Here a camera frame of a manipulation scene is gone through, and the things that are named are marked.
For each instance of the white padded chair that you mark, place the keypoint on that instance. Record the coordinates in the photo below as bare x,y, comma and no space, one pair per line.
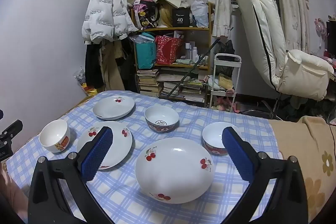
262,29

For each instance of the white puffer jacket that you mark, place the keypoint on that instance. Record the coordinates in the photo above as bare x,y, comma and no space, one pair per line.
105,11

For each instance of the pink desk fan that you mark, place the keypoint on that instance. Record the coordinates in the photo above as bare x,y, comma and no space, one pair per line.
320,27

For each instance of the white plastic bag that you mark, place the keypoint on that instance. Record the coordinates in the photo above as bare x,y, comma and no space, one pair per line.
199,8

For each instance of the black monitor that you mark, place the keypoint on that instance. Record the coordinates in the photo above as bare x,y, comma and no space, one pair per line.
331,37

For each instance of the white cosmetic bottle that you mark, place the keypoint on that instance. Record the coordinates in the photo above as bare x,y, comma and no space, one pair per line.
195,53

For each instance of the stack of books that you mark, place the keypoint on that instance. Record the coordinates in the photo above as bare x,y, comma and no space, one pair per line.
148,82

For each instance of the yellow plastic bag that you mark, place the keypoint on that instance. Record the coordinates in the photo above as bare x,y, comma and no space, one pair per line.
88,90

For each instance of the person's left forearm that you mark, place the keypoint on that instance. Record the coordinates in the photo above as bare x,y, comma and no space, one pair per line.
10,187

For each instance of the blue plaid tablecloth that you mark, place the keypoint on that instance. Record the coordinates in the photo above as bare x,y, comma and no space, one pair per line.
190,119

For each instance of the teal bag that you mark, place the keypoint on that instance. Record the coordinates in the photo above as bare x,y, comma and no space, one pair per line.
145,53

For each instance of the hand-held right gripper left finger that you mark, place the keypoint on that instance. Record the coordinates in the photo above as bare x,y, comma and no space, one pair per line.
97,153

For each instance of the thin dark pole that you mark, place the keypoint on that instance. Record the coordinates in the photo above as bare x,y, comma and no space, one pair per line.
194,66

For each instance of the black box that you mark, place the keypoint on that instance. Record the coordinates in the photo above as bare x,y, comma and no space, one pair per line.
181,18

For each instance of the large white cherry print plate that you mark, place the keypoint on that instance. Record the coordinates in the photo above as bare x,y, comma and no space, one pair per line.
176,171

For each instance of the pink black printed bag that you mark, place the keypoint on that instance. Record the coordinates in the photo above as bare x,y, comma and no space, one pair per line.
143,14

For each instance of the pile of magazines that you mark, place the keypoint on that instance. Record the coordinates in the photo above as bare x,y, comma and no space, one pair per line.
189,90

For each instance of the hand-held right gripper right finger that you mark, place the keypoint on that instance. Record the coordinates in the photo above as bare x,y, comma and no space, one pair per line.
237,155

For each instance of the white bowl with cat print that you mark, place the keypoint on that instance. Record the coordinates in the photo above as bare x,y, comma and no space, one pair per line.
53,134

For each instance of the tan floral blanket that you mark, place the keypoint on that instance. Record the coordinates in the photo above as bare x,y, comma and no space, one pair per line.
302,148

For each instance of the wooden shelf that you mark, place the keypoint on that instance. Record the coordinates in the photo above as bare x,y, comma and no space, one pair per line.
183,29

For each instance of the red patterned bag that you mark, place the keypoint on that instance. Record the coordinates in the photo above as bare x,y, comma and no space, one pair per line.
168,50

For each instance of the white utility cart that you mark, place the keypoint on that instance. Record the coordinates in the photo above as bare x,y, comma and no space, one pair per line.
227,55

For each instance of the red patterned bowl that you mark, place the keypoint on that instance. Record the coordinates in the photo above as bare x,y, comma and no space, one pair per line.
214,137
161,116

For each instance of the dark hanging coat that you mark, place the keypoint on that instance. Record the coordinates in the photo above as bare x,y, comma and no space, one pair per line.
92,66

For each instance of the beige hanging garment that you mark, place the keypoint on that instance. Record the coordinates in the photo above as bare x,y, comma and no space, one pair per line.
113,74

